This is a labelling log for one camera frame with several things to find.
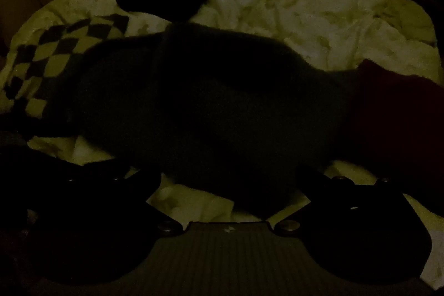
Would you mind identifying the white floral duvet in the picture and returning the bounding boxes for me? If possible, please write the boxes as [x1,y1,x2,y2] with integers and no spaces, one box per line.
[0,0,444,290]

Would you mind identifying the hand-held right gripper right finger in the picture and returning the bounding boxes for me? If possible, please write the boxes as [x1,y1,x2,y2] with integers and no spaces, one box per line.
[270,163,403,235]

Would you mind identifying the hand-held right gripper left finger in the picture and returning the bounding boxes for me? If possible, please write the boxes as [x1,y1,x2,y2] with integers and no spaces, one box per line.
[52,170,185,235]

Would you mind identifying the checkered cloth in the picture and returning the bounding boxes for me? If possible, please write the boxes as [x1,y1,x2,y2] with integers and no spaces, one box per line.
[2,13,130,120]

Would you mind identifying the large dark garment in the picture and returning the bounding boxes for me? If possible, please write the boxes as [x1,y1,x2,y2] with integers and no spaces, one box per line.
[45,22,361,213]

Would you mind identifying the pale green cloth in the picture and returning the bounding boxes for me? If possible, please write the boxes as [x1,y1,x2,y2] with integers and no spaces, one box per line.
[375,0,438,43]

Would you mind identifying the dark red garment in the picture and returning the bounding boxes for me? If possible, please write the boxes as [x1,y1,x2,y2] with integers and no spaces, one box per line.
[347,58,444,196]

